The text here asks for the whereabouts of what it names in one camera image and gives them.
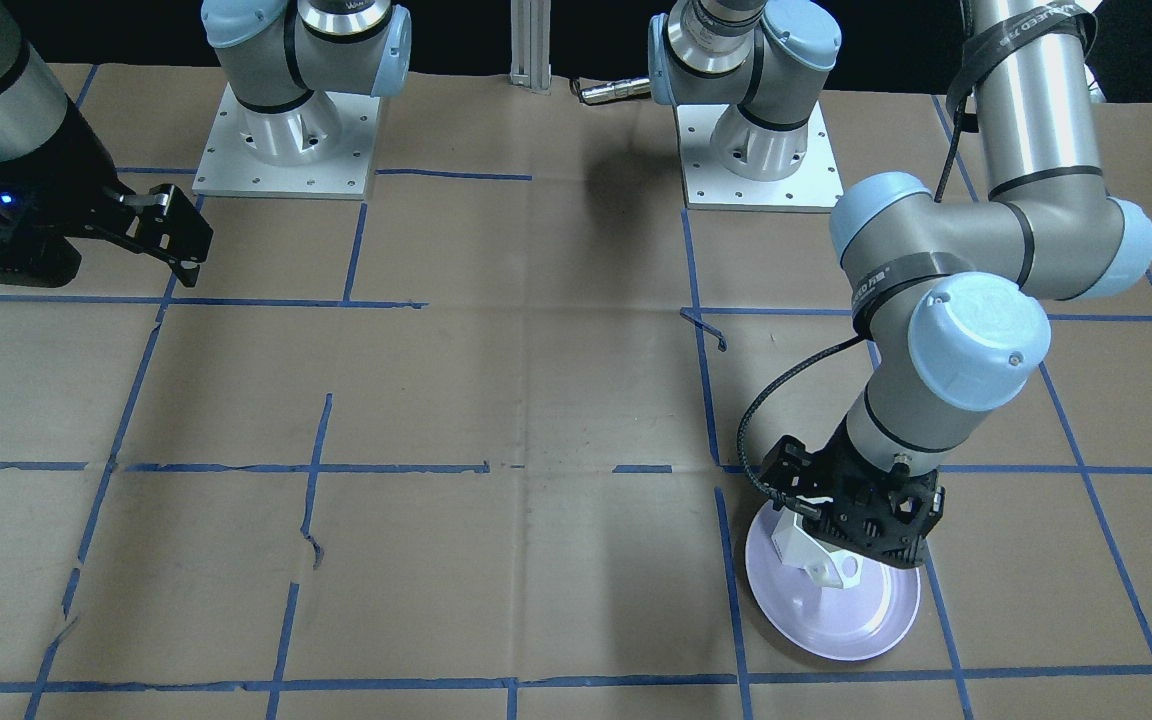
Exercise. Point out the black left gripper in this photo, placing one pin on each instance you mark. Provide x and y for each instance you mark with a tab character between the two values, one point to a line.
789	472

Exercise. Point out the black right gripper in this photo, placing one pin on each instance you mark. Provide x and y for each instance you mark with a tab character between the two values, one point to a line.
74	170

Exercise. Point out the white faceted cup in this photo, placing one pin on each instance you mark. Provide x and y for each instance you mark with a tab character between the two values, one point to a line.
826	564

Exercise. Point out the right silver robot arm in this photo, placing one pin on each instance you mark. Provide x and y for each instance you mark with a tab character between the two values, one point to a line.
282	59

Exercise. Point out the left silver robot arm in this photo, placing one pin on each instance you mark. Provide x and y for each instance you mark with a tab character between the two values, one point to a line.
951	292

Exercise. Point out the lilac plate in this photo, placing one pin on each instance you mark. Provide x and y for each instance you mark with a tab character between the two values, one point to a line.
838	624

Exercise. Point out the brown paper table cover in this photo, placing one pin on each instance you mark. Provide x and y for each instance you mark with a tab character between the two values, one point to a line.
463	449

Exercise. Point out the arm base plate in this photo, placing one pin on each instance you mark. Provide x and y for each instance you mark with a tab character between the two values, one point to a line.
730	164
324	149

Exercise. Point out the aluminium frame post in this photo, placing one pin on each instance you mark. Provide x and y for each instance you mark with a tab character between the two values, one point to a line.
530	45

